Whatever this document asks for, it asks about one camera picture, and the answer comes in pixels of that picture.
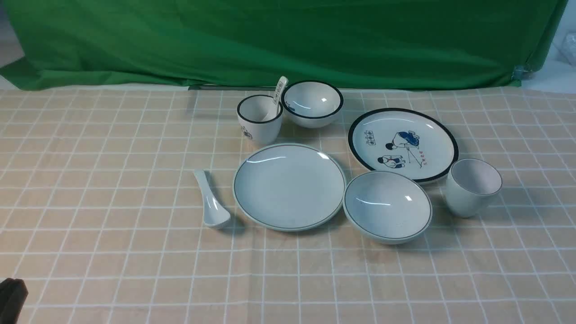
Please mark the green backdrop cloth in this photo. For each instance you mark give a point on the green backdrop cloth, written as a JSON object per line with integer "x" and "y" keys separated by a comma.
{"x": 366, "y": 44}

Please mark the plain pale green cup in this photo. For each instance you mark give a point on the plain pale green cup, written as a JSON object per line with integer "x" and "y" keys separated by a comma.
{"x": 470, "y": 186}

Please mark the metal clip on backdrop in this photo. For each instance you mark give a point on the metal clip on backdrop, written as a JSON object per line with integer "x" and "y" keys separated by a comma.
{"x": 521, "y": 73}

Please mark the beige checkered tablecloth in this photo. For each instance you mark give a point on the beige checkered tablecloth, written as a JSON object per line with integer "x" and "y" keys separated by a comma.
{"x": 102, "y": 217}

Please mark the pale green-rimmed bowl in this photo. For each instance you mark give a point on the pale green-rimmed bowl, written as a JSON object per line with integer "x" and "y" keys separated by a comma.
{"x": 387, "y": 207}

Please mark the plain white ceramic spoon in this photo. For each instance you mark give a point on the plain white ceramic spoon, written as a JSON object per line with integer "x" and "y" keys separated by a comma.
{"x": 214, "y": 214}

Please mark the black-rimmed white bowl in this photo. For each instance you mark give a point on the black-rimmed white bowl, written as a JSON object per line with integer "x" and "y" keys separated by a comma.
{"x": 312, "y": 104}

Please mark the black-rimmed white cup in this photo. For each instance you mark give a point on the black-rimmed white cup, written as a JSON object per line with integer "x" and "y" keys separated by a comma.
{"x": 260, "y": 119}

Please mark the illustrated black-rimmed plate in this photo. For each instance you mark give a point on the illustrated black-rimmed plate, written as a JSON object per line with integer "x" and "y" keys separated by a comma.
{"x": 404, "y": 142}

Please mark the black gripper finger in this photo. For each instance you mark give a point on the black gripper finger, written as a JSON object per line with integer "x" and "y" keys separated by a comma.
{"x": 13, "y": 294}

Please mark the patterned white spoon in cup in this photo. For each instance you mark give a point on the patterned white spoon in cup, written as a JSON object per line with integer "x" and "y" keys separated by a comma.
{"x": 275, "y": 101}

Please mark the plain pale green plate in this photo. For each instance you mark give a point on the plain pale green plate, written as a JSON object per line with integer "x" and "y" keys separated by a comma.
{"x": 289, "y": 187}

